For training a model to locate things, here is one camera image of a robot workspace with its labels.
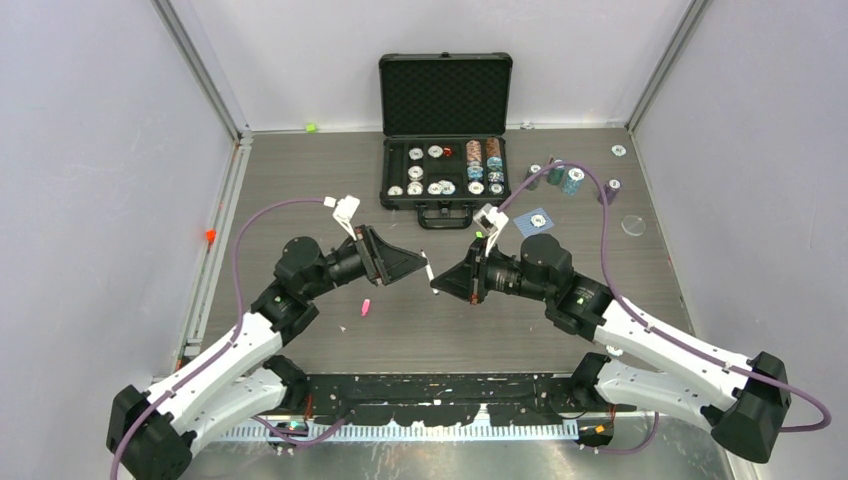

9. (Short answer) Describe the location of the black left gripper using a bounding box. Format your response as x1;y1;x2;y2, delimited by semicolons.
304;224;426;299

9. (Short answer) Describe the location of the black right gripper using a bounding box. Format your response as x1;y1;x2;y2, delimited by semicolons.
433;235;552;304

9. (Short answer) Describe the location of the white pen blue tip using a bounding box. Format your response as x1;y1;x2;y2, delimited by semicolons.
420;249;440;296

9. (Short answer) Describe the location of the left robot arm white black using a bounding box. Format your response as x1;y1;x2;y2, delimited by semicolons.
106;225;427;479

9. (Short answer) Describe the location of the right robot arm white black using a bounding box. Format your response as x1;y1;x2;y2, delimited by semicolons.
431;234;791;464

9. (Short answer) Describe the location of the blue playing card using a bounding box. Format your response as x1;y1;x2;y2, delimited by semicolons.
513;208;555;238

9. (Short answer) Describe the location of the white chip on card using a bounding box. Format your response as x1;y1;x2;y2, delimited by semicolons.
530;214;549;229

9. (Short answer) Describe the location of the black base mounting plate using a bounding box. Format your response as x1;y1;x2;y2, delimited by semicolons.
277;373;613;427

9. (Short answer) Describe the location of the black poker chip case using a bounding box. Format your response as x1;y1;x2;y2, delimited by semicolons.
378;52;513;230

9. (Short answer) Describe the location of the dark green chip stack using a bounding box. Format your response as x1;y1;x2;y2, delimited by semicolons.
525;164;542;190

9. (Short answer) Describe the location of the teal chip stack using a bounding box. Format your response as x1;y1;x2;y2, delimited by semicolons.
546;158;567;186

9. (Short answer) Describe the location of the light blue chip stack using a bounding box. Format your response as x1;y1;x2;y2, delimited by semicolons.
562;167;585;196

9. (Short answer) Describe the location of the purple chip stack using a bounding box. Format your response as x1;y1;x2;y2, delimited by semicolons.
597;178;621;205

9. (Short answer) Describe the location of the clear dealer button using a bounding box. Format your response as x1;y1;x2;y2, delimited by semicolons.
620;215;647;237

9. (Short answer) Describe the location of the white chip far corner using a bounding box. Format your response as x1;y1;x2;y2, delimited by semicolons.
610;145;627;157

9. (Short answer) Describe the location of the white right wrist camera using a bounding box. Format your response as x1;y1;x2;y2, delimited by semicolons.
472;203;509;257

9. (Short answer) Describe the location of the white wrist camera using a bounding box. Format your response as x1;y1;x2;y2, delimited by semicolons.
472;203;509;257
323;195;360;240

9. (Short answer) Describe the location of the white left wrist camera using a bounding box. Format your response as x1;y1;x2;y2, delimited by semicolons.
323;195;360;240

